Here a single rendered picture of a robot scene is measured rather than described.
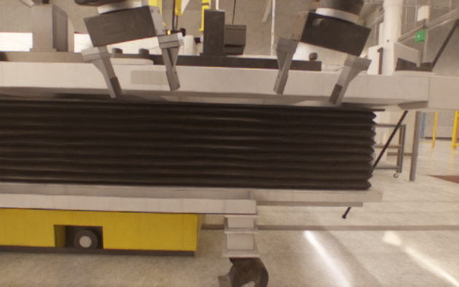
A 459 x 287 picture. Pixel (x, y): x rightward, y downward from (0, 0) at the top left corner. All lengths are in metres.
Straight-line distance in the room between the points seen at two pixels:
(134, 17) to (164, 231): 0.97
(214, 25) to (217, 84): 0.18
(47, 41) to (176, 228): 0.89
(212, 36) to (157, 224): 0.89
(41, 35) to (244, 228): 0.87
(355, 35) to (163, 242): 1.12
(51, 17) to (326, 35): 0.72
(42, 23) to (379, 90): 0.95
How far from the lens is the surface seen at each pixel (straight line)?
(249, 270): 0.99
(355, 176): 1.09
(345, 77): 0.53
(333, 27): 0.48
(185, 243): 1.23
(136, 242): 1.28
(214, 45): 0.69
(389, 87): 0.77
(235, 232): 0.86
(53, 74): 0.76
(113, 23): 0.49
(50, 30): 0.85
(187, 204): 0.83
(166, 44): 0.46
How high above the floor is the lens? 0.69
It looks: 5 degrees down
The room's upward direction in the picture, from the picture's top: 2 degrees clockwise
